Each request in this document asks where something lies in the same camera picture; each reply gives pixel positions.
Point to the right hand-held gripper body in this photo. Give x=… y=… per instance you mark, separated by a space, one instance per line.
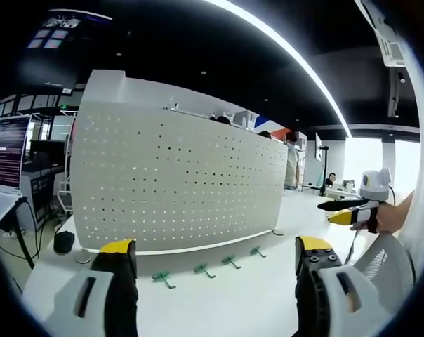
x=373 y=186

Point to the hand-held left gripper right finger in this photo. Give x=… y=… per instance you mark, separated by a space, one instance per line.
x=338 y=302

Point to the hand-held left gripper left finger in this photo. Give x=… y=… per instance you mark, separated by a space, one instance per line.
x=87 y=302

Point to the green hook assembly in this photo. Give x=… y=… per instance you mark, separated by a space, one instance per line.
x=201 y=269
x=161 y=277
x=256 y=250
x=229 y=260

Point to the white perforated mounting plate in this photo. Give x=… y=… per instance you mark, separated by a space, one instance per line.
x=177 y=182

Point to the person's right hand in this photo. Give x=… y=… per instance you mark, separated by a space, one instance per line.
x=387 y=217

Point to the black tripod stand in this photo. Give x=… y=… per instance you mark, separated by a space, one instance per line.
x=325 y=168

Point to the white mesh chair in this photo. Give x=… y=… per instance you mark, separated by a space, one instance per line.
x=384 y=259

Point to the black computer mouse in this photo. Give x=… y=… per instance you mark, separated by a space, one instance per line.
x=64 y=242

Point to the person's white shirt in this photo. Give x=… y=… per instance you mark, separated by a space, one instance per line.
x=422 y=140

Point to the ceiling light strip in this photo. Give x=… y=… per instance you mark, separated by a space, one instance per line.
x=303 y=59

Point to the white labelled worn device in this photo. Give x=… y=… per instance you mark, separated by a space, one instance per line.
x=387 y=38

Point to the computer monitor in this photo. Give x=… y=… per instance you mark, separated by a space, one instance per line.
x=5 y=154

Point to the white partition wall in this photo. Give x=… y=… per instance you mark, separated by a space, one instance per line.
x=127 y=91

